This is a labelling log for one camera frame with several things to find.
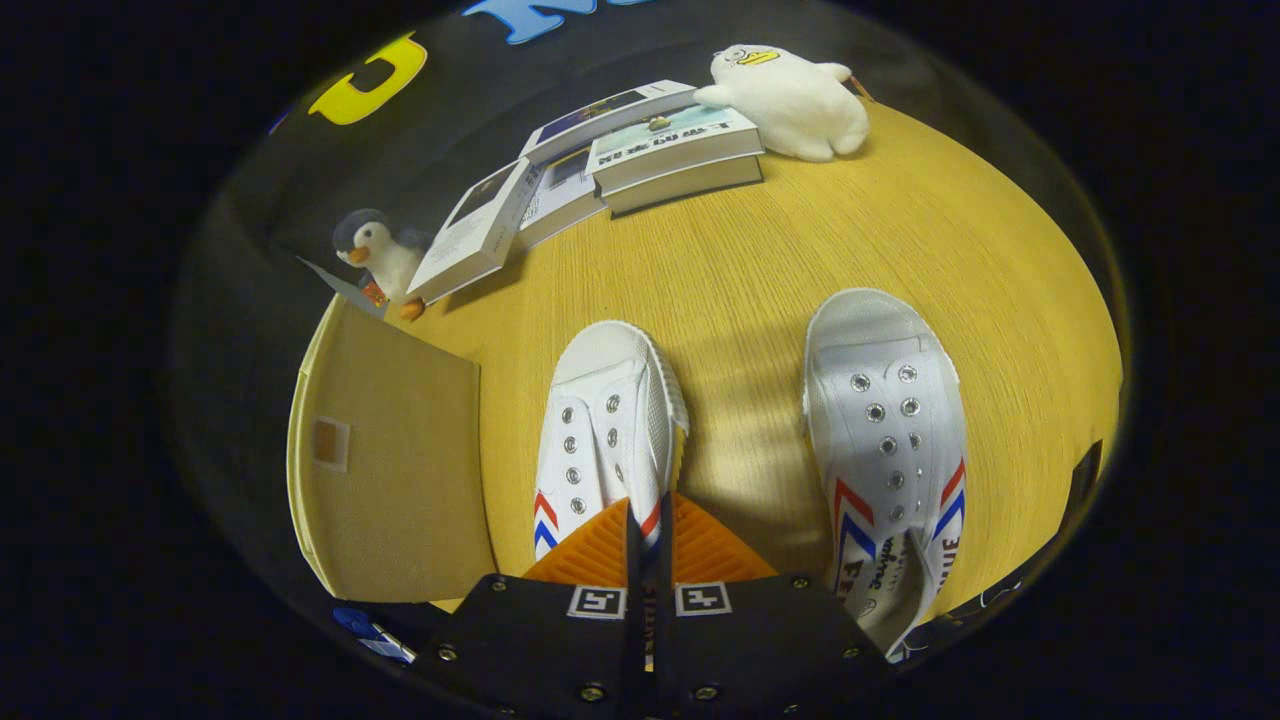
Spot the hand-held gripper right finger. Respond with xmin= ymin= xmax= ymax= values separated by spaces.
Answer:
xmin=655 ymin=492 xmax=891 ymax=720

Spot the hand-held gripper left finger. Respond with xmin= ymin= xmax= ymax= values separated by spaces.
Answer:
xmin=412 ymin=497 xmax=646 ymax=720

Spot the beige fabric storage box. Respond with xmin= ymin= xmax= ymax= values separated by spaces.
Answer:
xmin=286 ymin=257 xmax=499 ymax=605

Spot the white canvas shoe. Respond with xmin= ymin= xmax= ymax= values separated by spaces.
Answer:
xmin=803 ymin=288 xmax=969 ymax=657
xmin=532 ymin=320 xmax=692 ymax=601

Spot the computer screen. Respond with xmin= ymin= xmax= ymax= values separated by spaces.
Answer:
xmin=333 ymin=605 xmax=418 ymax=664

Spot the penguin plush toy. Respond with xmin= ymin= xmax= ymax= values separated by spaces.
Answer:
xmin=332 ymin=208 xmax=433 ymax=323

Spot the portrait cover book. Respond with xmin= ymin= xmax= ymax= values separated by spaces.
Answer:
xmin=405 ymin=157 xmax=546 ymax=306

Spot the plain white book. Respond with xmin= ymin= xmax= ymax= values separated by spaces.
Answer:
xmin=515 ymin=145 xmax=608 ymax=251

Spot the grey book under stack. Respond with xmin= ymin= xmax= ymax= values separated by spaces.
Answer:
xmin=602 ymin=155 xmax=765 ymax=217

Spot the teal cover book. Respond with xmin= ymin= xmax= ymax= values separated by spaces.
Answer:
xmin=586 ymin=104 xmax=765 ymax=197

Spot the black backdrop cloth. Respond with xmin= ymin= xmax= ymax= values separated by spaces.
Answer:
xmin=170 ymin=0 xmax=1001 ymax=601

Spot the blue picture cover book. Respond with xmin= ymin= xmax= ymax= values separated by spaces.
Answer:
xmin=519 ymin=80 xmax=698 ymax=167

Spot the white duck plush toy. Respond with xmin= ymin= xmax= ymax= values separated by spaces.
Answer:
xmin=693 ymin=43 xmax=871 ymax=163

